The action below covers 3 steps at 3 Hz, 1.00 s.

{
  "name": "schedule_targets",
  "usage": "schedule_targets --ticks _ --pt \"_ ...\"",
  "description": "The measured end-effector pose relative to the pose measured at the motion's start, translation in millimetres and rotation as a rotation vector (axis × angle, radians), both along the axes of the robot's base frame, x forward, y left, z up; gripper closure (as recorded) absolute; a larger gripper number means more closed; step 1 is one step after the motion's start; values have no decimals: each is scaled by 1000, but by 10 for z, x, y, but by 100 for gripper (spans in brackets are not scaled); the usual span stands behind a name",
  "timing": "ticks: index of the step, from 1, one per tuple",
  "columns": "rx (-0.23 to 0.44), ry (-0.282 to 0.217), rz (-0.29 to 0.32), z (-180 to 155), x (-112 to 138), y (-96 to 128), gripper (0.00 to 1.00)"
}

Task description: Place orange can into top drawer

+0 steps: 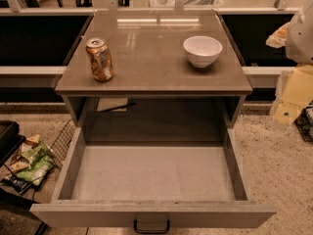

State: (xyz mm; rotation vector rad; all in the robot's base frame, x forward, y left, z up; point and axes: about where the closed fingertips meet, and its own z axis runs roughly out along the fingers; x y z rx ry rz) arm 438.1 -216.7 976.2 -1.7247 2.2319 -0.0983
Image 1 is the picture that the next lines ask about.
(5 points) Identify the orange soda can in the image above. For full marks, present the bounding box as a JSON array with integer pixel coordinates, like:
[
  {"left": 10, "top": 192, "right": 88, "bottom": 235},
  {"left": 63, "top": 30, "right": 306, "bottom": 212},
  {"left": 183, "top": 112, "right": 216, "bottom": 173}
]
[{"left": 86, "top": 37, "right": 113, "bottom": 82}]

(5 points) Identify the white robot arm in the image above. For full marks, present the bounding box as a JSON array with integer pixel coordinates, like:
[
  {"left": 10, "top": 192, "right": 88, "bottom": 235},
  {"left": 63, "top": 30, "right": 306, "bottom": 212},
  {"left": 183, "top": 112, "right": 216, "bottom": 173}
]
[{"left": 266, "top": 0, "right": 313, "bottom": 125}]

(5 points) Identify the grey cabinet with glossy top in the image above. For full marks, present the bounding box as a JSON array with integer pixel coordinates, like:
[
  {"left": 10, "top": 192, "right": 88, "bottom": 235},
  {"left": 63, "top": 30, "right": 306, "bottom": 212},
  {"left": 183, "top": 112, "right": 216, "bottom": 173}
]
[{"left": 56, "top": 11, "right": 251, "bottom": 125}]

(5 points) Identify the open grey top drawer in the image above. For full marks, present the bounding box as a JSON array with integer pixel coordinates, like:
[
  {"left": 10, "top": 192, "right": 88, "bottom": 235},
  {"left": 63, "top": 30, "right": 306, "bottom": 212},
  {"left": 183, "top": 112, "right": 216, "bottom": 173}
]
[{"left": 31, "top": 131, "right": 275, "bottom": 229}]

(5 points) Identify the white ceramic bowl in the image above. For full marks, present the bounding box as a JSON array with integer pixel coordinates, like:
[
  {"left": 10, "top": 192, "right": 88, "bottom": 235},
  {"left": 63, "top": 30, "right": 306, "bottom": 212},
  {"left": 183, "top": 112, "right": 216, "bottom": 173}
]
[{"left": 183, "top": 36, "right": 223, "bottom": 68}]

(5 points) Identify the clear plastic tray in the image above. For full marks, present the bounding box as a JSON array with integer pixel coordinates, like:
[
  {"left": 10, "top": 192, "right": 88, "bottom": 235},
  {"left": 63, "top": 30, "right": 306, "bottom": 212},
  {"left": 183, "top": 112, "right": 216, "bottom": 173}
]
[{"left": 149, "top": 0, "right": 224, "bottom": 8}]

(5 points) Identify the tan snack packet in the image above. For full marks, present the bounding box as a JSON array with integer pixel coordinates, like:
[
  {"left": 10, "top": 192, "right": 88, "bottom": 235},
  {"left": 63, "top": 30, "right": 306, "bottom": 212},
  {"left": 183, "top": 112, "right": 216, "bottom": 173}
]
[{"left": 24, "top": 134, "right": 40, "bottom": 147}]

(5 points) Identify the green snack bag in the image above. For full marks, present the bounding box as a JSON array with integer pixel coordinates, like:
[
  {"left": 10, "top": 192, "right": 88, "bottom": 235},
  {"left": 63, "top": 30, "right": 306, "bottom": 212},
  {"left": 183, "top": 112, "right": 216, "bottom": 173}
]
[{"left": 17, "top": 142, "right": 54, "bottom": 186}]

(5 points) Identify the black plastic bin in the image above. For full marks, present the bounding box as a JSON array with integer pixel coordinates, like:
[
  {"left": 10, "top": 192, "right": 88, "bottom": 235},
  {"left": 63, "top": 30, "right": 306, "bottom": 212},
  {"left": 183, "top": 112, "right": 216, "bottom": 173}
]
[{"left": 0, "top": 120, "right": 25, "bottom": 166}]

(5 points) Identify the dark snack bag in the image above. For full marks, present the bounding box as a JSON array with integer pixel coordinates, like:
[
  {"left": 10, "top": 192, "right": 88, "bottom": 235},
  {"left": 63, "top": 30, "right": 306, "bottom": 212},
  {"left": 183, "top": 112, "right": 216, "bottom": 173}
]
[{"left": 2, "top": 175, "right": 31, "bottom": 194}]

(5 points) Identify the black wire basket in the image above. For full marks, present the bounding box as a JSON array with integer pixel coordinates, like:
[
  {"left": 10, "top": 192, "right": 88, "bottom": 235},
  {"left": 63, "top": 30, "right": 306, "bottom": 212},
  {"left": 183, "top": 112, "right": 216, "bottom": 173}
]
[
  {"left": 295, "top": 105, "right": 313, "bottom": 143},
  {"left": 50, "top": 120, "right": 75, "bottom": 168}
]

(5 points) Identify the black drawer handle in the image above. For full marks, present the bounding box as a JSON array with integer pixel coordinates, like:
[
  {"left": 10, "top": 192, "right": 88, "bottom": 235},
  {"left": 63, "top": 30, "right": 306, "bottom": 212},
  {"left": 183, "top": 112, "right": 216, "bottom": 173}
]
[{"left": 133, "top": 220, "right": 170, "bottom": 235}]

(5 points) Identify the right black wire basket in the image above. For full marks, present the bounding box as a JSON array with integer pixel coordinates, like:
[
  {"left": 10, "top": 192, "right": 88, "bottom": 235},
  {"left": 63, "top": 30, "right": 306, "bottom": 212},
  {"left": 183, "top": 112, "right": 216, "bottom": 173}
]
[{"left": 295, "top": 105, "right": 313, "bottom": 143}]

